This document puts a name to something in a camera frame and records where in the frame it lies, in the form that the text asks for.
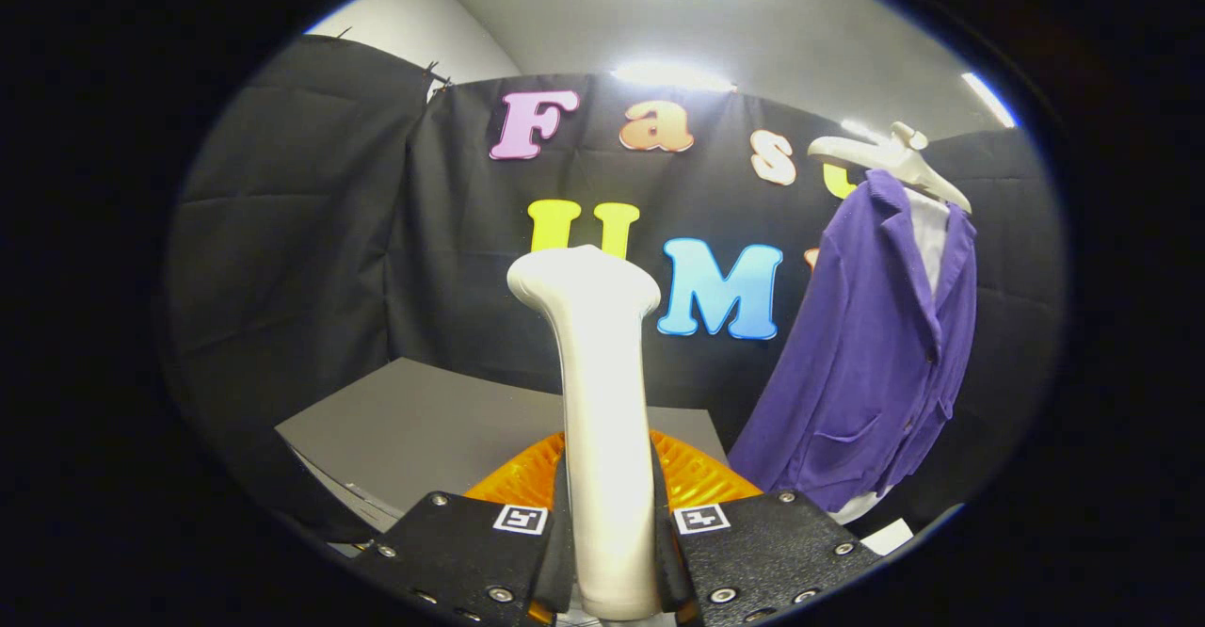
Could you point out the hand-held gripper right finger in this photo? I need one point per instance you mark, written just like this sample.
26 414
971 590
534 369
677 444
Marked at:
753 552

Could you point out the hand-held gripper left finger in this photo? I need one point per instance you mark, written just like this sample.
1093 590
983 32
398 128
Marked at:
471 552

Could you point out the white garment steamer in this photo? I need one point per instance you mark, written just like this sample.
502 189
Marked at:
607 439

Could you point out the purple jacket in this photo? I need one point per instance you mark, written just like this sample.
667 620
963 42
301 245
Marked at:
866 373

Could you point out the white clothes hanger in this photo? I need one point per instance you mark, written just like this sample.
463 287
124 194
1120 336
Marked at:
880 154

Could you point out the grey cabinet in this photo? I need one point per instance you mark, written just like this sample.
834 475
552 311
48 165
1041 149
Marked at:
424 429

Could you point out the white flat sheet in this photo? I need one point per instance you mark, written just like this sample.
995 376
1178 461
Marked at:
887 538

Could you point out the black backdrop cloth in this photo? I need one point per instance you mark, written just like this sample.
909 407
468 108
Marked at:
311 250

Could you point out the white torso form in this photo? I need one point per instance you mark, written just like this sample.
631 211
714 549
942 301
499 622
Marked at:
927 232

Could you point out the strip ceiling light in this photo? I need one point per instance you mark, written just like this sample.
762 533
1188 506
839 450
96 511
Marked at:
673 76

